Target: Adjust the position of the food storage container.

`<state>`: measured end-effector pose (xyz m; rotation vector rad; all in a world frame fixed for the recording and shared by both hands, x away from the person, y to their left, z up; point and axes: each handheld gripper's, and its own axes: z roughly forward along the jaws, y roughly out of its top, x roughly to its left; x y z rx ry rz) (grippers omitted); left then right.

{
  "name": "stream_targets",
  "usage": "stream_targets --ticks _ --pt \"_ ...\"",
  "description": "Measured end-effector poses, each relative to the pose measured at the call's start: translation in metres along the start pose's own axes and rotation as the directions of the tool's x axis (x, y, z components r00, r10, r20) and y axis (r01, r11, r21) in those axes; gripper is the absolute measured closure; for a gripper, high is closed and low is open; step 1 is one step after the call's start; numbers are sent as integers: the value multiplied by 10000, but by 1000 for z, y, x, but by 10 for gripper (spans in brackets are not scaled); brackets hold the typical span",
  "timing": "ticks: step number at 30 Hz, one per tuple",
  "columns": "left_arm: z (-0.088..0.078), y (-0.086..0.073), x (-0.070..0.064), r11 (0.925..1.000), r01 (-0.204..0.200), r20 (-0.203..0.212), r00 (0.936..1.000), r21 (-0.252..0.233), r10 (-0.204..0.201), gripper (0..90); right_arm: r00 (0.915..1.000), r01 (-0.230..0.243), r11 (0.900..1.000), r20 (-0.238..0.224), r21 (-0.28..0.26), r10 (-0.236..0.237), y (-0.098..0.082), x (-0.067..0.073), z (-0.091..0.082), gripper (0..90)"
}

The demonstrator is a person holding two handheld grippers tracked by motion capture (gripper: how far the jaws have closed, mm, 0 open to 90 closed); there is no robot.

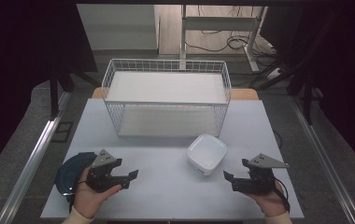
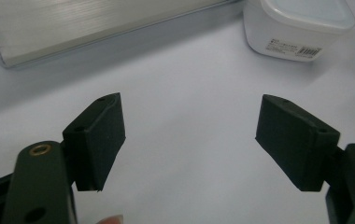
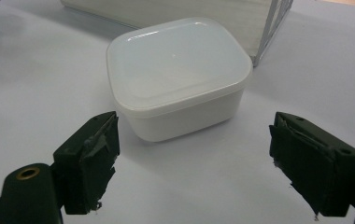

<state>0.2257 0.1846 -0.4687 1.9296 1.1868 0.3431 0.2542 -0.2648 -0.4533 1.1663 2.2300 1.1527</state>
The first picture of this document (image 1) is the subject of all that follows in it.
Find white power strip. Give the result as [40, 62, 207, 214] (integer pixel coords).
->
[265, 67, 284, 81]

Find black floor cables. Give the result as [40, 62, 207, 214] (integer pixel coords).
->
[184, 6, 279, 68]

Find white square bowl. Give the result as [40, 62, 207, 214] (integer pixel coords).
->
[186, 133, 228, 176]

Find black metal stand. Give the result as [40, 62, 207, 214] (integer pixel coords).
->
[248, 59, 323, 125]
[49, 62, 102, 120]

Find round dark blue lidded container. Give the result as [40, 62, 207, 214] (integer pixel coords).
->
[54, 151, 98, 197]

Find white wire rack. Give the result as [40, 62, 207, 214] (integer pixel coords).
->
[101, 58, 233, 138]

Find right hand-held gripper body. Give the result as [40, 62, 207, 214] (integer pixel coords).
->
[247, 153, 291, 196]

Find person's left hand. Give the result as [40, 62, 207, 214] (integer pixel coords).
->
[72, 169, 123, 217]

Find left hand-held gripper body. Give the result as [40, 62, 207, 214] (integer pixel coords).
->
[86, 148, 123, 192]

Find aluminium rail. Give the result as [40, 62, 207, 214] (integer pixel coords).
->
[0, 91, 72, 224]
[289, 92, 355, 224]

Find black floor bracket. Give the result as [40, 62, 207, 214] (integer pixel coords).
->
[51, 120, 75, 144]

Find white cabinet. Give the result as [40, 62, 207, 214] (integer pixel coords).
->
[77, 4, 161, 51]

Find person's right hand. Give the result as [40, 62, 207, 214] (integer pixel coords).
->
[246, 181, 289, 217]

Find dark curtain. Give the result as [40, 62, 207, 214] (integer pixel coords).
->
[0, 0, 99, 181]
[259, 0, 355, 180]

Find right hand-held gripper cable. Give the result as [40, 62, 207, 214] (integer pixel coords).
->
[273, 176, 291, 214]

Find white metal desk frame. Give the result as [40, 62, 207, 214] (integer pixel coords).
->
[179, 4, 268, 73]

